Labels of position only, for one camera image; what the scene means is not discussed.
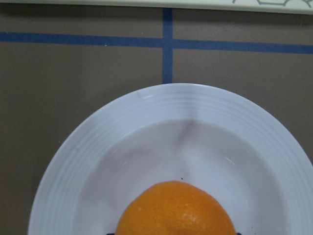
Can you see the orange fruit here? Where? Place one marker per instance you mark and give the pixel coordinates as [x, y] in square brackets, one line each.
[174, 208]

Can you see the white round plate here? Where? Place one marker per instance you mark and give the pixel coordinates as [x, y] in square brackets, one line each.
[213, 139]

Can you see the cream bear tray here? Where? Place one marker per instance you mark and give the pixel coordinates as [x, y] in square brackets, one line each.
[272, 6]

